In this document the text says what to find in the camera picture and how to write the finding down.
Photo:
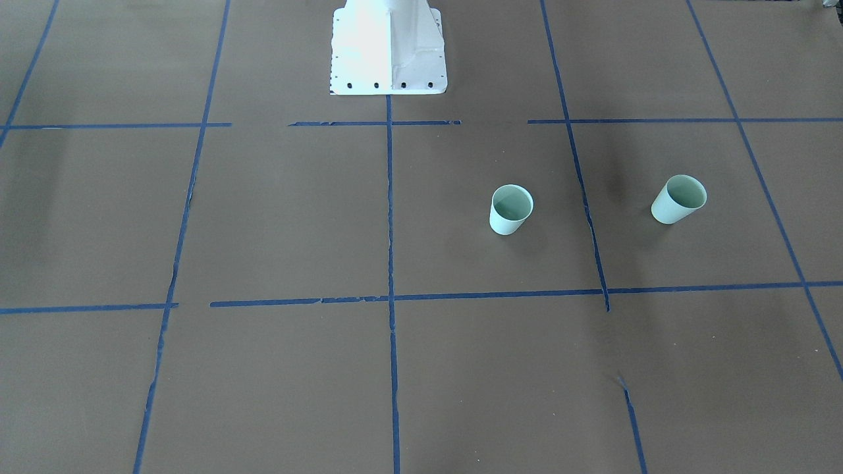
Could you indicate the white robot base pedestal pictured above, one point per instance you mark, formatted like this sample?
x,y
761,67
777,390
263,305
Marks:
x,y
387,47

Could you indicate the light green cup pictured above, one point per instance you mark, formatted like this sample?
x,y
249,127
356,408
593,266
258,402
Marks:
x,y
510,206
681,196

